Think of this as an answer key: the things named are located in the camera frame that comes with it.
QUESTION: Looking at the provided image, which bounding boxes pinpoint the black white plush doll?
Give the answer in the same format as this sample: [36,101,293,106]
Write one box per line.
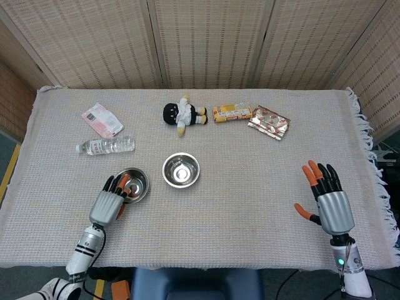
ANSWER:
[162,93,208,137]

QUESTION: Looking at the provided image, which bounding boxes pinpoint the orange box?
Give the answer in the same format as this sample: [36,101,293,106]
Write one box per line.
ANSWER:
[111,280,131,300]

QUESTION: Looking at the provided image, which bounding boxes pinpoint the woven folding screen panel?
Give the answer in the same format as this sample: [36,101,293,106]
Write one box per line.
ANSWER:
[256,0,391,90]
[0,0,165,90]
[324,0,400,144]
[0,18,43,136]
[146,0,278,90]

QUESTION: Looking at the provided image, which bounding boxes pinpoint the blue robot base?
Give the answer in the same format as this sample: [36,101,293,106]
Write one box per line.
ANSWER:
[130,267,264,300]

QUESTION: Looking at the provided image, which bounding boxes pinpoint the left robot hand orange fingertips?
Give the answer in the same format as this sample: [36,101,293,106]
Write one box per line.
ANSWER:
[89,173,131,226]

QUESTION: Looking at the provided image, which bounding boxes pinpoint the grey woven tablecloth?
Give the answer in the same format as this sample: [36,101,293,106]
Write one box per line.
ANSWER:
[0,86,400,271]

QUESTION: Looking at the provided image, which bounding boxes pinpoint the clear plastic water bottle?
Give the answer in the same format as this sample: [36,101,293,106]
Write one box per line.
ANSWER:
[75,134,136,156]

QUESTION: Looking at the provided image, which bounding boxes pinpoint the gold foil snack pack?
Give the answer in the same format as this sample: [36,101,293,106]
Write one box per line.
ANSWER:
[247,105,291,141]

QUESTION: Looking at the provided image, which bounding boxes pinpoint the yellow biscuit pack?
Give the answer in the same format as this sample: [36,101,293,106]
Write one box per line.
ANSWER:
[212,104,253,123]

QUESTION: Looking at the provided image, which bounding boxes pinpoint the pink plastic packet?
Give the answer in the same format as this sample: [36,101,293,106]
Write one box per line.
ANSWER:
[81,102,124,139]

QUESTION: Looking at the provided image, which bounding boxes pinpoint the stainless steel bowl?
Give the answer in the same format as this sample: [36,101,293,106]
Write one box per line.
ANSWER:
[112,167,150,205]
[162,152,201,186]
[162,162,200,189]

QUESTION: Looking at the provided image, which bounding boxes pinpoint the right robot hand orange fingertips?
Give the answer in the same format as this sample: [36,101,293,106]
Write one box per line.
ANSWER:
[293,159,356,235]

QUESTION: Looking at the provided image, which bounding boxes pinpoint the grey metal device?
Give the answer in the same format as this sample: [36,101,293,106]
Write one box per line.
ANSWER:
[371,142,400,176]

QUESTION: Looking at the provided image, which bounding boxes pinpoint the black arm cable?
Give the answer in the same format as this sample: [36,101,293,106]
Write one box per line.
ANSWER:
[84,227,108,300]

